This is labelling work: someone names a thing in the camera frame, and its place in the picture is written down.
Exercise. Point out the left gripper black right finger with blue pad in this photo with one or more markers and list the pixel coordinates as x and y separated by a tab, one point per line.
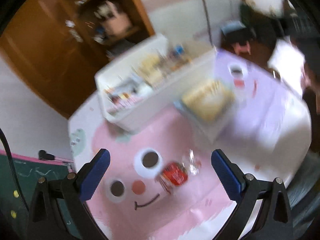
274	219

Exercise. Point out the sliding wardrobe floral doors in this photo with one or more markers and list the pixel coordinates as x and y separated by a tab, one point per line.
182	20

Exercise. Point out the clear bag beige bread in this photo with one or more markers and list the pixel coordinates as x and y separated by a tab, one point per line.
210	106

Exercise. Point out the blue snack packet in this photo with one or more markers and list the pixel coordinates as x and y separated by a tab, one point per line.
178	50

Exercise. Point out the green chalkboard pink frame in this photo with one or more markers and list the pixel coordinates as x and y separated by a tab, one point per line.
28	171

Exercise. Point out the blue white plush toy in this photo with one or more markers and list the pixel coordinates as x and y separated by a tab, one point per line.
233	28

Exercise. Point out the wooden corner shelf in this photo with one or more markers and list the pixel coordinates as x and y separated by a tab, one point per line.
86	12

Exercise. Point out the brown wooden door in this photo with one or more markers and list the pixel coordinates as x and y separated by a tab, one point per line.
47	48

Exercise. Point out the pink storage caddy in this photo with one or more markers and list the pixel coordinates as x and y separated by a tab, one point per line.
114	20

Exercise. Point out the white plastic storage bin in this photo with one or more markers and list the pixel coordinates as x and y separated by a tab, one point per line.
141	82

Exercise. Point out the pink plastic stool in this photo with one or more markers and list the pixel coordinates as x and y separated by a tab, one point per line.
243	47

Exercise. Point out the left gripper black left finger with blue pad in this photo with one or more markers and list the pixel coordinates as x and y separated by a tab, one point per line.
45	217

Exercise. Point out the pink cartoon tablecloth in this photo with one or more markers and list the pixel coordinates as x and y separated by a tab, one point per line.
268	136

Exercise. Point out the orange red snack packet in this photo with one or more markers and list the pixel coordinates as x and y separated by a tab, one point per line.
177	173

